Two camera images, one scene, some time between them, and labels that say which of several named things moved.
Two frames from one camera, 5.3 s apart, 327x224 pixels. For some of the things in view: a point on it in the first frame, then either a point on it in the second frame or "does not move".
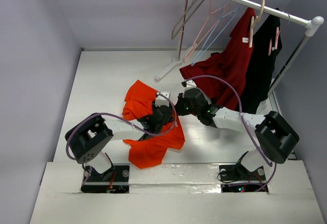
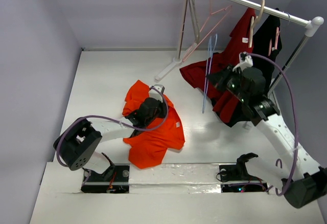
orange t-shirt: (148, 152) does not move
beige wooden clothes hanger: (253, 22) does not move
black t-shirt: (267, 39) does not move
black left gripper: (154, 106) → (163, 107)
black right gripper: (180, 104) → (222, 78)
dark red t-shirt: (231, 64) does not move
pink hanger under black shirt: (277, 32) does not move
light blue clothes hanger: (222, 17) → (211, 46)
